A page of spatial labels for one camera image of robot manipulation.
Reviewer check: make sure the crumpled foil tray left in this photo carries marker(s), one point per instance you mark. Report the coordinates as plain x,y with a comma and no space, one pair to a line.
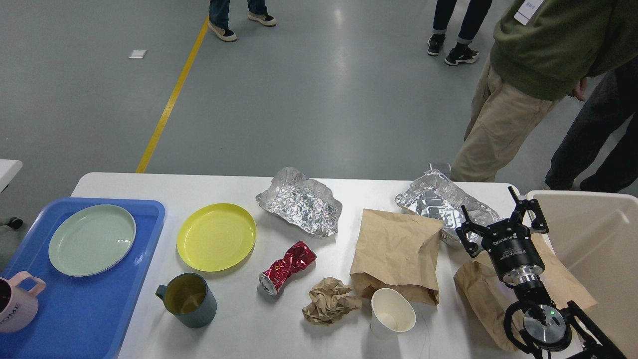
302,201

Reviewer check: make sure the dark teal mug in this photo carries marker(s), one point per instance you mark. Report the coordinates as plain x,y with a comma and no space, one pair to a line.
189,299

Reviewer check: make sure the pale green plate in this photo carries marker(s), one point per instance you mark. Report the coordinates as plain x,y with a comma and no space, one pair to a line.
92,241

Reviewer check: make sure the crumpled foil tray right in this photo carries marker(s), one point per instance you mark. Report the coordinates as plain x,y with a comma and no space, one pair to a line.
435,196

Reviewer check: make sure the yellow plastic plate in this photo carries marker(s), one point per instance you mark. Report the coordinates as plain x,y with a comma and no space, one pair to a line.
216,237

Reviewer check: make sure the crumpled brown paper ball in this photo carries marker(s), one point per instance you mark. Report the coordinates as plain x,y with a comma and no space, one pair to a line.
330,302

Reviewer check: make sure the white paper cup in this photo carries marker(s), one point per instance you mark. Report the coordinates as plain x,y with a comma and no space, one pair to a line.
391,314

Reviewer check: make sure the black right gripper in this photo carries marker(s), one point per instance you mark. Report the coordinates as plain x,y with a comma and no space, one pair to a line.
513,254

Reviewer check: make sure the large brown paper bag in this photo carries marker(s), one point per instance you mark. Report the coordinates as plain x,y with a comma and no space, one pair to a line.
400,252

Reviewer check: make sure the white side table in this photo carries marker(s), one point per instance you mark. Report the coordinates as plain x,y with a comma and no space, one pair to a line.
8,170

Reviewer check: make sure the beige plastic bin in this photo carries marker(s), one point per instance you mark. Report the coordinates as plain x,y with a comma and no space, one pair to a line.
595,235

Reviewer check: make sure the brown paper bag right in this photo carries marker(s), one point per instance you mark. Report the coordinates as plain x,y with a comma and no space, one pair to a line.
489,298

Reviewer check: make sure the pink mug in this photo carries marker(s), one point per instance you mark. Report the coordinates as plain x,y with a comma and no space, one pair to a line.
19,306

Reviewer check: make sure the blue plastic tray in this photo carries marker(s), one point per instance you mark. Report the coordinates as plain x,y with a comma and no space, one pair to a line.
81,317

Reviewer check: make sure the crushed red can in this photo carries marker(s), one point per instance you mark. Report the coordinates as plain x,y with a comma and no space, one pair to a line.
297,258

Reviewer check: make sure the person blue jeans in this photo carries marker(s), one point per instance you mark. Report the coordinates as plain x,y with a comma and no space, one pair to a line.
219,12

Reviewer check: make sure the person grey trousers white sneakers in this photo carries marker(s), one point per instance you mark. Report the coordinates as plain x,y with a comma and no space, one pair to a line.
613,102

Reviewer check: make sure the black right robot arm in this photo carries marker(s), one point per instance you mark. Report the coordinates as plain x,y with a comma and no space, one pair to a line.
532,323

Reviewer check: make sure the person green sweater khaki trousers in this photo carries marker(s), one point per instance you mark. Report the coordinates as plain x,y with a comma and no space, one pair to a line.
543,51

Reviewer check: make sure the crumpled foil tray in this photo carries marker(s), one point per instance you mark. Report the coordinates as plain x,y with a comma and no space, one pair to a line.
435,196
302,201

